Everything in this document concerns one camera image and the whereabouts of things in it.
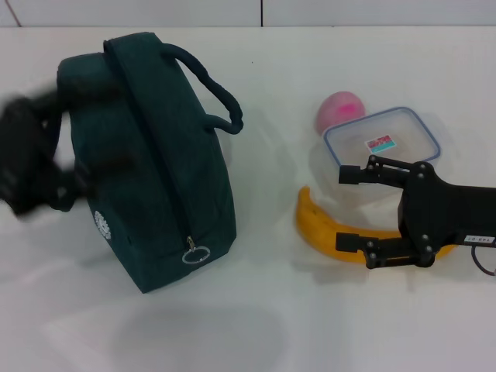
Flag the yellow banana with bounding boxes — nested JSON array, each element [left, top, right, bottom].
[[296, 185, 456, 265]]

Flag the pink peach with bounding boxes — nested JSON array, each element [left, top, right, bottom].
[[315, 91, 367, 136]]

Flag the dark right arm cable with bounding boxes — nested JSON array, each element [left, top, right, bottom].
[[470, 246, 496, 278]]

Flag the dark teal insulated lunch bag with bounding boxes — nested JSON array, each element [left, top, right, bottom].
[[57, 33, 244, 295]]

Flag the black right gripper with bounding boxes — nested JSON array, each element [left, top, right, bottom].
[[336, 154, 496, 270]]

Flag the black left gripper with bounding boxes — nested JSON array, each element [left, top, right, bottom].
[[0, 83, 133, 218]]

